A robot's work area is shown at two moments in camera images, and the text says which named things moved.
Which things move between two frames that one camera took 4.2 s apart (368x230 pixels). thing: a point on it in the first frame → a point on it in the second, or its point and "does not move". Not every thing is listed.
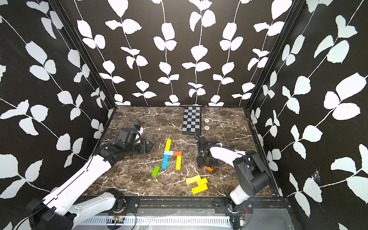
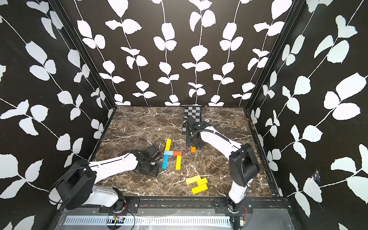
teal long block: (165, 161) does not move
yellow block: (178, 163) does not move
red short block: (177, 153) does not move
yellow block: (193, 179) does not move
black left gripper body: (138, 148) → (152, 169)
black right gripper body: (202, 161) → (190, 141)
